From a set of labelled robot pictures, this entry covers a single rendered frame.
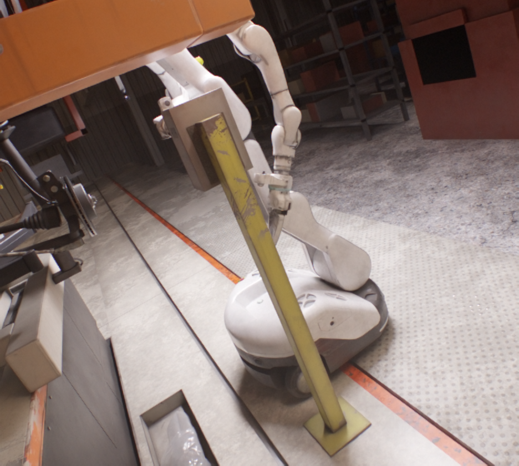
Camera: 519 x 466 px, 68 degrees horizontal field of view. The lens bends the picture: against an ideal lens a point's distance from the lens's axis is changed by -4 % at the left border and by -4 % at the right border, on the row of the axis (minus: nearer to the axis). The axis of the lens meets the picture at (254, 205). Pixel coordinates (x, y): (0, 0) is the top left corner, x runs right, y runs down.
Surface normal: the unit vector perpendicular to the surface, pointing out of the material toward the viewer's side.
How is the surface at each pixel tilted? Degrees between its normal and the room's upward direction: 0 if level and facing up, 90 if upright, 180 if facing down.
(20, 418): 0
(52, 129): 90
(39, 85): 90
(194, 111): 90
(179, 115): 90
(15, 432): 0
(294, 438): 0
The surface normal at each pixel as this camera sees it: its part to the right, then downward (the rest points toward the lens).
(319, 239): 0.39, 0.17
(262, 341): -0.55, -0.07
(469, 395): -0.36, -0.88
